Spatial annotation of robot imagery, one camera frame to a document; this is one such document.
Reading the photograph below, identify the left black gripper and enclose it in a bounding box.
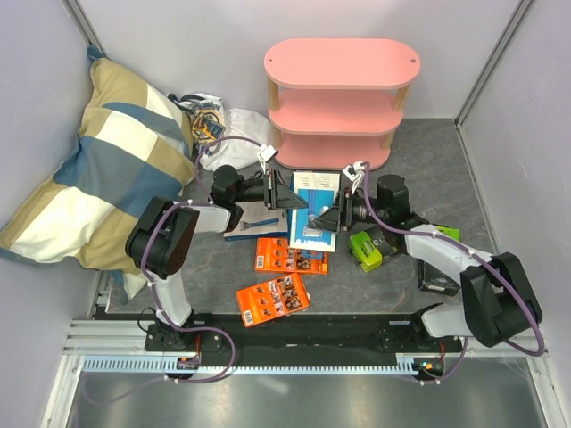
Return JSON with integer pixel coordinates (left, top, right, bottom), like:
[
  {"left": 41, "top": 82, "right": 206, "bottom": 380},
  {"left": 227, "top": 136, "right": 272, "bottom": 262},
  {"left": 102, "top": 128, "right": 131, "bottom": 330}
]
[{"left": 232, "top": 169, "right": 308, "bottom": 210}]

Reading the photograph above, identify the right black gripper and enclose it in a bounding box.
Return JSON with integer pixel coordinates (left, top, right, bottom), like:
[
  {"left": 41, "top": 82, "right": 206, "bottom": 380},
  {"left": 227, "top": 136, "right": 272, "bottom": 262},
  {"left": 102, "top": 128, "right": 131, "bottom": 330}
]
[{"left": 310, "top": 187, "right": 389, "bottom": 235}]

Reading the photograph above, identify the blue razor box clear front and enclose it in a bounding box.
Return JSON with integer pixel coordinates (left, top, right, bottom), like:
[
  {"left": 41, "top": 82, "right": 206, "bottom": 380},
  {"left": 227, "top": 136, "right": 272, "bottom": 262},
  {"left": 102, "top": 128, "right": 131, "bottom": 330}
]
[{"left": 289, "top": 171, "right": 340, "bottom": 252}]

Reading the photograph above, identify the white blue razor box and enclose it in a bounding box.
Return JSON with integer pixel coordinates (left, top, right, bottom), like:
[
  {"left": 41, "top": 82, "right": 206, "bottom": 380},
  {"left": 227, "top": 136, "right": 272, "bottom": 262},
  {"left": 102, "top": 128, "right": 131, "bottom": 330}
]
[{"left": 223, "top": 202, "right": 288, "bottom": 241}]

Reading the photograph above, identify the orange razor box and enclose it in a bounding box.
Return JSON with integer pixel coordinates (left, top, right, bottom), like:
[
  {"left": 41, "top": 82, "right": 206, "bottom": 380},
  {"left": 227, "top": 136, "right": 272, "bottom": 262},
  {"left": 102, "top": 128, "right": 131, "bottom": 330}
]
[
  {"left": 253, "top": 237, "right": 329, "bottom": 275},
  {"left": 236, "top": 273, "right": 310, "bottom": 327}
]

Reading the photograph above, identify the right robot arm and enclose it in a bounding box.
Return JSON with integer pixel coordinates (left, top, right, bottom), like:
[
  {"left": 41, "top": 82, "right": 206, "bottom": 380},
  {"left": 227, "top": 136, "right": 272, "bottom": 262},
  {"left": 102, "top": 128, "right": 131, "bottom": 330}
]
[{"left": 309, "top": 175, "right": 545, "bottom": 356}]

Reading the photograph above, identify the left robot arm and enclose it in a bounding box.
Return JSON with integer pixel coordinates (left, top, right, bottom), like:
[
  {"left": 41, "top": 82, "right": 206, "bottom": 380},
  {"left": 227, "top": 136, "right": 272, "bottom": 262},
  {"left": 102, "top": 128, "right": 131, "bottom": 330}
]
[{"left": 125, "top": 165, "right": 308, "bottom": 350}]

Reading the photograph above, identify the pink three-tier shelf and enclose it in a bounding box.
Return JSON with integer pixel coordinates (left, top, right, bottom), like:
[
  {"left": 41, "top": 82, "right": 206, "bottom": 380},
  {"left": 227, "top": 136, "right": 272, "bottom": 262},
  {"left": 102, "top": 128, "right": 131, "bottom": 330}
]
[{"left": 264, "top": 38, "right": 421, "bottom": 170}]

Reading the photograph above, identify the green black razor pack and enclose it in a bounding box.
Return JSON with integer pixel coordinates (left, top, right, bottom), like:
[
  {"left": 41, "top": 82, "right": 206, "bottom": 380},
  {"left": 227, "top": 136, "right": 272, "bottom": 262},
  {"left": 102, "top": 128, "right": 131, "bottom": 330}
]
[{"left": 348, "top": 227, "right": 398, "bottom": 273}]

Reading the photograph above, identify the black green razor box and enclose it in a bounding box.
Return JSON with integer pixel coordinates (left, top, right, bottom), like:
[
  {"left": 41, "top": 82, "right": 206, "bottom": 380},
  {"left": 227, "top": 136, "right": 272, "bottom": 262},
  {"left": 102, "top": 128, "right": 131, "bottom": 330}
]
[{"left": 435, "top": 225, "right": 460, "bottom": 242}]

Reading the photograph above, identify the striped blue beige pillow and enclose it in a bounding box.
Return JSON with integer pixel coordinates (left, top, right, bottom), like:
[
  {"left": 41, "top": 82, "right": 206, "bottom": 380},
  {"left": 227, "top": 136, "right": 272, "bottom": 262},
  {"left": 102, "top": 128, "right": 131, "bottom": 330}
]
[{"left": 1, "top": 45, "right": 196, "bottom": 300}]

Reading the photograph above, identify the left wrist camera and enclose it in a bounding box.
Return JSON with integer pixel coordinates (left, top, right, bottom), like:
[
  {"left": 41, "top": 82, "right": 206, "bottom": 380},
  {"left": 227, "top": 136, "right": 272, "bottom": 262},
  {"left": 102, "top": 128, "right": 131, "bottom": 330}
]
[{"left": 257, "top": 144, "right": 278, "bottom": 173}]

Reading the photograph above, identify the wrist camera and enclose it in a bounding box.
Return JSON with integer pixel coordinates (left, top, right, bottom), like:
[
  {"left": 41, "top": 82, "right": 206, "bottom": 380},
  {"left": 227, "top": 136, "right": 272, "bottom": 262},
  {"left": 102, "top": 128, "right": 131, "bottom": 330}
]
[
  {"left": 257, "top": 144, "right": 278, "bottom": 173},
  {"left": 343, "top": 161, "right": 365, "bottom": 193}
]

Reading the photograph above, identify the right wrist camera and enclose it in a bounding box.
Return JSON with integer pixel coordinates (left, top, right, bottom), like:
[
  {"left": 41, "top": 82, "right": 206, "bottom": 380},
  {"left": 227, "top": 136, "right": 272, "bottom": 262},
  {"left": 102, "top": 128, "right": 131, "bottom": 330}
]
[{"left": 343, "top": 161, "right": 365, "bottom": 193}]

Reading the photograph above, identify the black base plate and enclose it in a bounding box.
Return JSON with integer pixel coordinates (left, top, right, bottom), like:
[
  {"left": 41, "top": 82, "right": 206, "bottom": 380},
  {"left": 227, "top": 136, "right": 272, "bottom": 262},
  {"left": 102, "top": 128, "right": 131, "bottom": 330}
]
[{"left": 145, "top": 314, "right": 462, "bottom": 367}]

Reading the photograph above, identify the grey cable duct rail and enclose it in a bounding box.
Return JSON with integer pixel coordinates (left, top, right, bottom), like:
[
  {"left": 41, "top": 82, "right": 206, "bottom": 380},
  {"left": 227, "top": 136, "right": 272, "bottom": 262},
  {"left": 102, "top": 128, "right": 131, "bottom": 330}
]
[{"left": 83, "top": 355, "right": 418, "bottom": 375}]

